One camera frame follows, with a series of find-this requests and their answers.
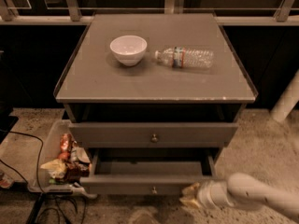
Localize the grey drawer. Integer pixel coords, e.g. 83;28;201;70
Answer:
69;122;237;148
80;147;218;195

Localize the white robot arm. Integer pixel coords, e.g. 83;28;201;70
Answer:
179;173;299;223

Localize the grey top drawer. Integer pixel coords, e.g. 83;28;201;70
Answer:
69;122;237;148

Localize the grey wooden drawer cabinet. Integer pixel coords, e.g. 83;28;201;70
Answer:
53;12;259;151

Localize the brown snack bag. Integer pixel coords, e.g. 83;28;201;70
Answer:
64;162;90;182

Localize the clear plastic storage bin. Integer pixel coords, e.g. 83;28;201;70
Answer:
28;119;97;199

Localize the yellow snack bag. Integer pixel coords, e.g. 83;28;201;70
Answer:
40;159;66;178

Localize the red snack bag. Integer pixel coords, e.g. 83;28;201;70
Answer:
60;133;72;153

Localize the clear plastic water bottle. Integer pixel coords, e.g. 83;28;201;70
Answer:
155;47;214;69

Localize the white ceramic bowl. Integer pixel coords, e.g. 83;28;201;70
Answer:
109;35;148;66

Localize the red white object at left edge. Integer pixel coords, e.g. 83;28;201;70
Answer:
0;170;14;189

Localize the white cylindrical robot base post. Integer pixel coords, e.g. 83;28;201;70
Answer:
270;70;299;122

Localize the black cable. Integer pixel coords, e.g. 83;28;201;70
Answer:
0;128;88;224

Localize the metal window railing frame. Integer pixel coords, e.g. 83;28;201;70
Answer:
0;0;299;26

